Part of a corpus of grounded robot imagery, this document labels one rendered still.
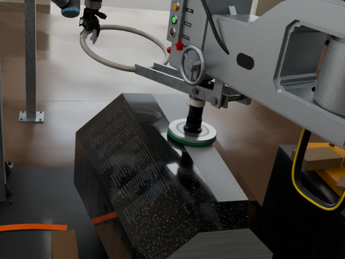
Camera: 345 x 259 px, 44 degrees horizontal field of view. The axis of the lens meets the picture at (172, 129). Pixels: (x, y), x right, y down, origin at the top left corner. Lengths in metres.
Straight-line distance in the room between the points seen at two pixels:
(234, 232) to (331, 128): 0.49
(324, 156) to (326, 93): 0.71
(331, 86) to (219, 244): 0.64
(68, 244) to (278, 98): 1.35
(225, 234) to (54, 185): 1.64
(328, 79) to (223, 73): 0.43
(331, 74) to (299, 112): 0.15
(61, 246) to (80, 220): 0.38
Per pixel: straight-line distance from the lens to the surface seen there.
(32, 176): 2.98
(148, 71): 2.02
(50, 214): 2.64
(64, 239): 2.28
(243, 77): 1.45
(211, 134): 1.86
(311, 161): 1.86
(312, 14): 1.26
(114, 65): 2.11
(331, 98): 1.24
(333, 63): 1.23
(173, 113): 2.08
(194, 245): 1.45
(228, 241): 1.49
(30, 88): 3.68
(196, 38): 1.62
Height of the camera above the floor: 1.63
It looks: 26 degrees down
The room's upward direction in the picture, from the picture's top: 8 degrees clockwise
